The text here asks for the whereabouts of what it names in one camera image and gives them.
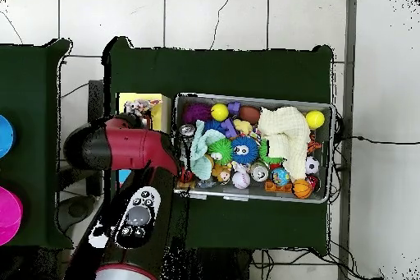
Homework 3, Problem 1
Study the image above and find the purple spiky ball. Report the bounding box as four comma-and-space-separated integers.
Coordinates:
182, 101, 212, 126

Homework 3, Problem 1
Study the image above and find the yellow ball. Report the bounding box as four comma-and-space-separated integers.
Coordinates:
210, 103, 230, 122
305, 109, 326, 131

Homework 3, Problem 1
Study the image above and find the dark green table cloth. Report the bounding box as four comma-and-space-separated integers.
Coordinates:
0, 38, 74, 250
103, 36, 335, 256

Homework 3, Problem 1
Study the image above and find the white baseball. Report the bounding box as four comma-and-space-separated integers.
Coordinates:
231, 170, 251, 190

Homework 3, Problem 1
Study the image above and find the wooden box with three holes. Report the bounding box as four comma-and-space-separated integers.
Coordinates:
117, 91, 172, 186

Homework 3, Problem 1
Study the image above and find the grey stand base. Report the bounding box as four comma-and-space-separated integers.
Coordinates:
57, 194, 99, 232

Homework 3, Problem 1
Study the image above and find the black cable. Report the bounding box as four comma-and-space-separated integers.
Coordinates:
340, 135, 420, 145

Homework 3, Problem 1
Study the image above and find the grey wire mesh bin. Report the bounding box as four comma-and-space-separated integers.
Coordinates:
172, 91, 336, 204

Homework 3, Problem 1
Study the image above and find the small soccer ball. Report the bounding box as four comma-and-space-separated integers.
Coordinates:
304, 155, 321, 175

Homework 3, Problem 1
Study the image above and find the orange toy basketball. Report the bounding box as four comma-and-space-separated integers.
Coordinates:
291, 178, 313, 200

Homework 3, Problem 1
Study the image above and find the blue round bowl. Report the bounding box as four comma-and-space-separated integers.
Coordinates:
0, 114, 16, 158

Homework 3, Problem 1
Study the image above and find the blue puffer ball with eyes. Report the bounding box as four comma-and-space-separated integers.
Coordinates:
231, 135, 260, 165

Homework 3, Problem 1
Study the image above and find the magenta round bowl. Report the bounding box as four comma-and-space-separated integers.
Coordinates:
0, 186, 24, 246

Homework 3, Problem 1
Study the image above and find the cream knitted cloth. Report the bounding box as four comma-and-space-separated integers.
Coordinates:
257, 105, 311, 181

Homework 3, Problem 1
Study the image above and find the green spiky puffer ball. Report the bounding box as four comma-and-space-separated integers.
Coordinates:
208, 137, 234, 166

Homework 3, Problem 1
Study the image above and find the light teal cloth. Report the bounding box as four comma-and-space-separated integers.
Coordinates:
189, 119, 227, 181

